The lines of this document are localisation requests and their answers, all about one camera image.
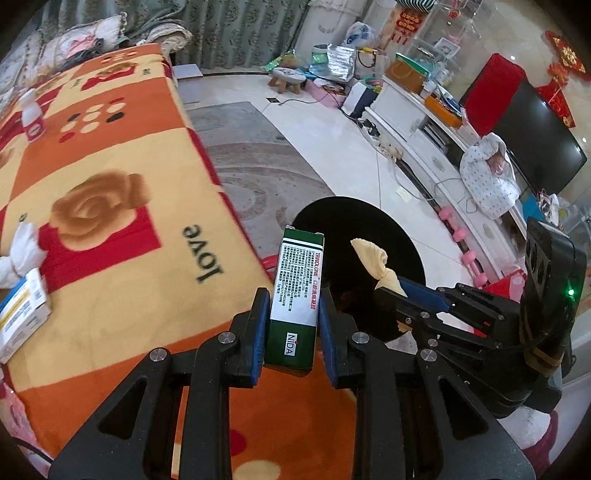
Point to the white power strip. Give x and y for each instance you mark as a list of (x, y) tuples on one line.
[(381, 141)]

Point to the white plastic bag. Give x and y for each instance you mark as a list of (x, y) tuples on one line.
[(360, 36)]

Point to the green and orange box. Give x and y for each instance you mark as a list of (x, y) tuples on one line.
[(408, 74)]

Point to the green patterned curtain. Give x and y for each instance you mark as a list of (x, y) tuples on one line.
[(221, 32)]

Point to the silver foil bag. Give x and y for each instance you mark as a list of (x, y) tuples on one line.
[(333, 62)]

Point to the red wall ornament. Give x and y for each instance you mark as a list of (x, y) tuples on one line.
[(558, 106), (568, 55)]

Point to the yellow tissue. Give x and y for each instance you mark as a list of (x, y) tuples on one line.
[(371, 261)]

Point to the white television cabinet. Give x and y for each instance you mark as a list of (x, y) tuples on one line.
[(415, 138)]

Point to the white and blue medicine box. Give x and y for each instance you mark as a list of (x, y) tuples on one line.
[(23, 314)]

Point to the red orange printed blanket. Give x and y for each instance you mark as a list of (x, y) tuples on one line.
[(115, 277)]

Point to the pink dumbbell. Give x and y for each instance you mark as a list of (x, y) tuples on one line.
[(474, 270), (452, 226)]

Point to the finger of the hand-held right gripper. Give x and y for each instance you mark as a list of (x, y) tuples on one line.
[(406, 311), (427, 295)]

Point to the white tote bag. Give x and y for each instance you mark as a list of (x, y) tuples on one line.
[(371, 62)]

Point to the red hanging ornament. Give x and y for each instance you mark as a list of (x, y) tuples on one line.
[(408, 25)]

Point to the crumpled white tissue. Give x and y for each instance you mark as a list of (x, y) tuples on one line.
[(27, 249)]

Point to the white bottle with pink label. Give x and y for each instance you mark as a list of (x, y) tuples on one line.
[(33, 120)]

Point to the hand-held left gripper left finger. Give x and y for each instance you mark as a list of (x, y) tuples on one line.
[(261, 337)]

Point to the green and white box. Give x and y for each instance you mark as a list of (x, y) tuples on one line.
[(295, 295)]

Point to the black flat television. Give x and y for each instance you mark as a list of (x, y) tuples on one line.
[(535, 138)]

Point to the white dotted bag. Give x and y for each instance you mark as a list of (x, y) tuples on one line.
[(489, 180)]

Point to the pink cloth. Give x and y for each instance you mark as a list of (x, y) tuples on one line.
[(11, 410)]

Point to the black round trash bin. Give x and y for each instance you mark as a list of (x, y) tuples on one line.
[(397, 235)]

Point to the small wooden stool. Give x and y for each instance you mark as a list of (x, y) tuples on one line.
[(287, 78)]

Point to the white and dark appliance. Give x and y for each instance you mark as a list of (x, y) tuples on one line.
[(360, 101)]

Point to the grey patterned rug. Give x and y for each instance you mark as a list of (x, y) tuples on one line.
[(258, 170)]

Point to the red cloth cover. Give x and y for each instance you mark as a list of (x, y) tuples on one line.
[(489, 87)]

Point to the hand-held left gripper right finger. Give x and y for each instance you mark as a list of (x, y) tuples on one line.
[(325, 341)]

